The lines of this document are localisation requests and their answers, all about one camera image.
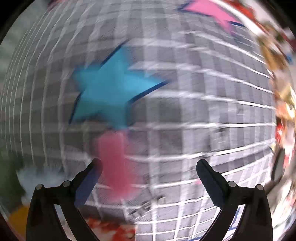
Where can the pink patterned cardboard box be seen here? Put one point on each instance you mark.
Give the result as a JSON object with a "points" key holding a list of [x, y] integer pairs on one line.
{"points": [[18, 221]]}

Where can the grey grid play mat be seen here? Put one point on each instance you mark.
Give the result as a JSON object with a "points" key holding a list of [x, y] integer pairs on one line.
{"points": [[217, 105]]}

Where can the pink flat cloth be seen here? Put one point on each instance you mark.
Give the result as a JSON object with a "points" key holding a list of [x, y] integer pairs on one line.
{"points": [[120, 174]]}

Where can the pink star mat patch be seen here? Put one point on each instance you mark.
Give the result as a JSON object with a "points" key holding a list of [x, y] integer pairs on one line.
{"points": [[209, 8]]}

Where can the light blue fluffy cloth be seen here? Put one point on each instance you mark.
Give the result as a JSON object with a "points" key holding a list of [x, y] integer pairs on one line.
{"points": [[30, 177]]}

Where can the blue star mat patch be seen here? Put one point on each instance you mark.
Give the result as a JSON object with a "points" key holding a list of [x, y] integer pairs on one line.
{"points": [[108, 89]]}

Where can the pink red printed bag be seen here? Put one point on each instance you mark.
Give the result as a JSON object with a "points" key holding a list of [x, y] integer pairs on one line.
{"points": [[112, 231]]}

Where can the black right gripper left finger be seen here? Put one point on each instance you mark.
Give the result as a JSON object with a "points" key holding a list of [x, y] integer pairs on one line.
{"points": [[85, 181]]}

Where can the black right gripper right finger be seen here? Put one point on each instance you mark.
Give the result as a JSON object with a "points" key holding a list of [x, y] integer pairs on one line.
{"points": [[214, 183]]}

